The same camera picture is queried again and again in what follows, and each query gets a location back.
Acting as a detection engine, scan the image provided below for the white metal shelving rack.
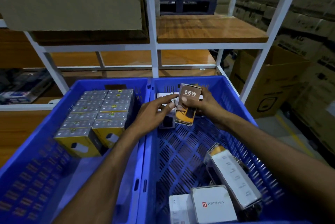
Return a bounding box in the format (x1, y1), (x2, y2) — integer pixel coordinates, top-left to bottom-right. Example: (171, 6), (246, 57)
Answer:
(0, 0), (309, 224)

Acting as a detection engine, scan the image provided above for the blue plastic crate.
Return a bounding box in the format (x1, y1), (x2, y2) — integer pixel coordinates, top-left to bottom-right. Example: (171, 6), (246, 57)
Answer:
(136, 75), (314, 224)
(0, 78), (152, 224)

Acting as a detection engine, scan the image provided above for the group of yellow charger boxes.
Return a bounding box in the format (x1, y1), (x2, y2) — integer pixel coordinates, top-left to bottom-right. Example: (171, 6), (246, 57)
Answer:
(53, 89), (135, 158)

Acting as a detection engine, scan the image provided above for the person's right hand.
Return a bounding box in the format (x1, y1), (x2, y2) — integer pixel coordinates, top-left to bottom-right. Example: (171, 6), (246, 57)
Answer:
(181, 87), (228, 130)

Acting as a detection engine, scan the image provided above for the person's right forearm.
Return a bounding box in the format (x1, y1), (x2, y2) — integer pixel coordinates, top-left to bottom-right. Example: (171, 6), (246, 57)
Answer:
(219, 114), (335, 224)

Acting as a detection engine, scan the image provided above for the small white box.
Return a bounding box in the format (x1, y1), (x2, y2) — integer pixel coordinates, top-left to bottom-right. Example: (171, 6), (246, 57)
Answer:
(169, 194), (197, 224)

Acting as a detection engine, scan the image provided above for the person's left hand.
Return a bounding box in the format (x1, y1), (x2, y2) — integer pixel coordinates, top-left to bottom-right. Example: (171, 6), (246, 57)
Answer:
(131, 93), (180, 138)

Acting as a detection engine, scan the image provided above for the open brown cardboard box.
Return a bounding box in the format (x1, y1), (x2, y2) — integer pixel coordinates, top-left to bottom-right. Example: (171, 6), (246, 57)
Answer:
(230, 45), (311, 119)

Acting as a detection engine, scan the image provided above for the blue white packet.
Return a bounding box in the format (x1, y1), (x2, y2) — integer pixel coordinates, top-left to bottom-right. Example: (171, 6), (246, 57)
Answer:
(0, 70), (54, 104)

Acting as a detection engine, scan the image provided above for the white charger box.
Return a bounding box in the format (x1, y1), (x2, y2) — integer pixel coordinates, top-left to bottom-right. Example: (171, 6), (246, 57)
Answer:
(158, 110), (176, 129)

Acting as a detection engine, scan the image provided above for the person's left forearm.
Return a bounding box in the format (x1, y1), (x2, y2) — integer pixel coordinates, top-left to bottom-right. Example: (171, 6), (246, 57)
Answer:
(52, 127), (147, 224)

